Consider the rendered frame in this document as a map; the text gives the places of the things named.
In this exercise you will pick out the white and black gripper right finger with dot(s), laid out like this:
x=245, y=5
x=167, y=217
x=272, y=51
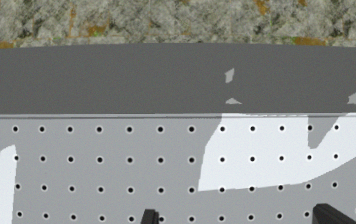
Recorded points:
x=326, y=214

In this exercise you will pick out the grey perforated base plate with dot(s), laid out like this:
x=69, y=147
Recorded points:
x=194, y=168

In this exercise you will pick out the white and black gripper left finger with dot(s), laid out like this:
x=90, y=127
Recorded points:
x=150, y=217

